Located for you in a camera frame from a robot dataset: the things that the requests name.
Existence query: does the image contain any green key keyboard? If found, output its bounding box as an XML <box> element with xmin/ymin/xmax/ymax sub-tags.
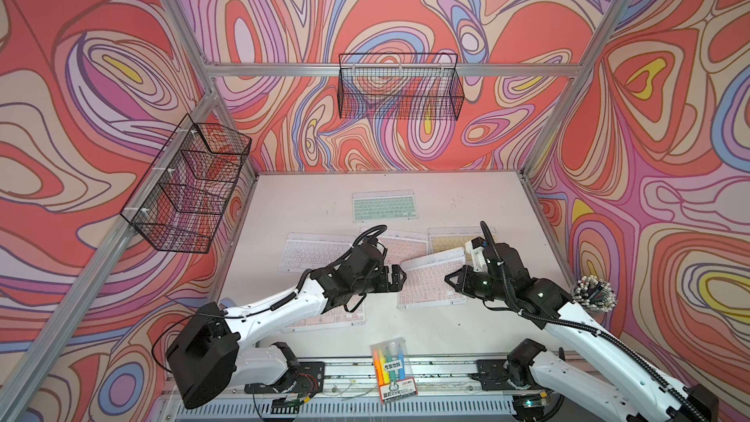
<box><xmin>352</xmin><ymin>190</ymin><xmax>418</xmax><ymax>223</ymax></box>

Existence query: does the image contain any white key keyboard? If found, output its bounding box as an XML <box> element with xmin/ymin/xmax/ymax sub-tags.
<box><xmin>279</xmin><ymin>232</ymin><xmax>355</xmax><ymax>273</ymax></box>

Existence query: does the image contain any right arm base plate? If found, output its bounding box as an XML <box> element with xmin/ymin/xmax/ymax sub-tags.
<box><xmin>469</xmin><ymin>359</ymin><xmax>551</xmax><ymax>393</ymax></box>

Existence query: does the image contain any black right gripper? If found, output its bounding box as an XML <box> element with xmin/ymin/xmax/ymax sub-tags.
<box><xmin>444</xmin><ymin>266</ymin><xmax>513</xmax><ymax>303</ymax></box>

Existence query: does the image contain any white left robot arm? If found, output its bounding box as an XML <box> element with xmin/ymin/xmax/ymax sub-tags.
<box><xmin>165</xmin><ymin>242</ymin><xmax>407</xmax><ymax>409</ymax></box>

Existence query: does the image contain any black wire basket wall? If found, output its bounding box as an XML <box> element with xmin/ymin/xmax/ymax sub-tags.
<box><xmin>337</xmin><ymin>51</ymin><xmax>465</xmax><ymax>121</ymax></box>
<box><xmin>120</xmin><ymin>115</ymin><xmax>252</xmax><ymax>254</ymax></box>

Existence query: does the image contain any highlighter marker pack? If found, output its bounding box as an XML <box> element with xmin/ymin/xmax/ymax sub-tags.
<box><xmin>370</xmin><ymin>338</ymin><xmax>418</xmax><ymax>404</ymax></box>

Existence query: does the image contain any black wire basket left wall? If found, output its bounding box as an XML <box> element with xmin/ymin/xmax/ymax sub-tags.
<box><xmin>120</xmin><ymin>115</ymin><xmax>252</xmax><ymax>254</ymax></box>

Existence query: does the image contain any bundle of pens in cup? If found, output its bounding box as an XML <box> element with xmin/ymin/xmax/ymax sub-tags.
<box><xmin>571</xmin><ymin>275</ymin><xmax>617</xmax><ymax>314</ymax></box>

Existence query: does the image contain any aluminium front rail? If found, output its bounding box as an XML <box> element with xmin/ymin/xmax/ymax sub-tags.
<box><xmin>145</xmin><ymin>354</ymin><xmax>652</xmax><ymax>422</ymax></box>

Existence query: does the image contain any pink keyboard row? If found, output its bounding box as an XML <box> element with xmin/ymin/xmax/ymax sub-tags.
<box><xmin>378</xmin><ymin>228</ymin><xmax>429</xmax><ymax>266</ymax></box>

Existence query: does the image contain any black wire basket back wall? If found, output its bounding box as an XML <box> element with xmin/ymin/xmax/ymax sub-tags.
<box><xmin>337</xmin><ymin>51</ymin><xmax>465</xmax><ymax>121</ymax></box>

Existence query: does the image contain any yellow key keyboard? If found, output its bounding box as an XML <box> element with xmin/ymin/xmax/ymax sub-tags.
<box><xmin>428</xmin><ymin>227</ymin><xmax>482</xmax><ymax>253</ymax></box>

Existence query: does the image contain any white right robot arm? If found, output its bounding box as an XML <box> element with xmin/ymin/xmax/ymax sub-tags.
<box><xmin>445</xmin><ymin>234</ymin><xmax>719</xmax><ymax>421</ymax></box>

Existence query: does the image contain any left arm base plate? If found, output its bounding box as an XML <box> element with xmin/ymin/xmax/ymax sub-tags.
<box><xmin>244</xmin><ymin>361</ymin><xmax>325</xmax><ymax>398</ymax></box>

